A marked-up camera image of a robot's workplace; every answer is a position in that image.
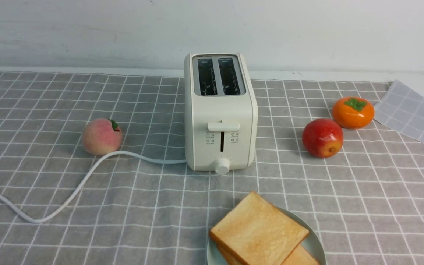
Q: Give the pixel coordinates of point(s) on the toast slice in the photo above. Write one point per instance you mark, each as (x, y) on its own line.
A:
(257, 233)
(298, 257)

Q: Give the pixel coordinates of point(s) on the white two-slot toaster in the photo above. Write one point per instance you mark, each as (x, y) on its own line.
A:
(220, 112)

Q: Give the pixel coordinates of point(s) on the pink peach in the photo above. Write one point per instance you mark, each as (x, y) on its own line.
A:
(101, 136)

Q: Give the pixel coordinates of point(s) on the red apple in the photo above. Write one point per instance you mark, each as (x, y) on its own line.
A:
(322, 138)

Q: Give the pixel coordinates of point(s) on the orange persimmon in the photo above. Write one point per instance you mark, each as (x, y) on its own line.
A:
(353, 112)

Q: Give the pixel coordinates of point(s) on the light green plate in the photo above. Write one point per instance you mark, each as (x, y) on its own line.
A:
(311, 243)

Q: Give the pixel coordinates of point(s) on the grey checked tablecloth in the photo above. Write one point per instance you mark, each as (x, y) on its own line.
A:
(366, 203)

